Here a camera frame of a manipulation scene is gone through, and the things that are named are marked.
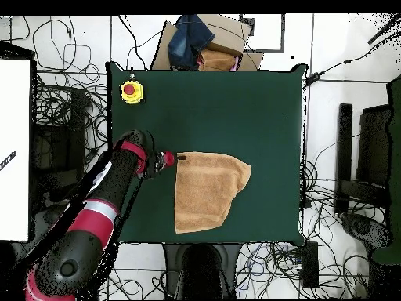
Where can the dark green table cloth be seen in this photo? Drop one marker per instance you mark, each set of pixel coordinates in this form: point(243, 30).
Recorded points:
point(250, 125)
point(395, 156)

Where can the black tripod leg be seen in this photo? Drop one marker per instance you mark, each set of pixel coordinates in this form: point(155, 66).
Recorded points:
point(383, 29)

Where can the brown cardboard box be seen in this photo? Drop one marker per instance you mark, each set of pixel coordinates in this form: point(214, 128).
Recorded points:
point(228, 34)

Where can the black power strip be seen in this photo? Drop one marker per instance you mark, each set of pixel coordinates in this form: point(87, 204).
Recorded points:
point(310, 266)

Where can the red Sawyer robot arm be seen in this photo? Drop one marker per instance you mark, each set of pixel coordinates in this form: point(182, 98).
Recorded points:
point(94, 219)

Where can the black stand base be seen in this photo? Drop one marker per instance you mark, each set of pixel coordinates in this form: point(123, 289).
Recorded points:
point(344, 141)
point(76, 125)

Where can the folded orange towel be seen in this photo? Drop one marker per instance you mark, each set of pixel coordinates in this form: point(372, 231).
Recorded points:
point(216, 59)

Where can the black striped rod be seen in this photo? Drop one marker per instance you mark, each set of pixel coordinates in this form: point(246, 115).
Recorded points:
point(7, 160)

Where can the black pedestal foot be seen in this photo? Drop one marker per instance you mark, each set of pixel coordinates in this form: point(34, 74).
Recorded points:
point(51, 216)
point(360, 227)

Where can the yellow emergency stop button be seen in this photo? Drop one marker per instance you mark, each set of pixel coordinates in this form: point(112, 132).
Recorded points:
point(131, 92)

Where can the blue jeans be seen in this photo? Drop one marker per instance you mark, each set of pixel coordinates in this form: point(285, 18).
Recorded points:
point(188, 40)

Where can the orange terry towel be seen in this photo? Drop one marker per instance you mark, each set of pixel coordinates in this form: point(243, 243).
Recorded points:
point(206, 191)

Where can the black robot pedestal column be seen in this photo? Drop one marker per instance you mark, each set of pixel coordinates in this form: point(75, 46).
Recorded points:
point(202, 272)

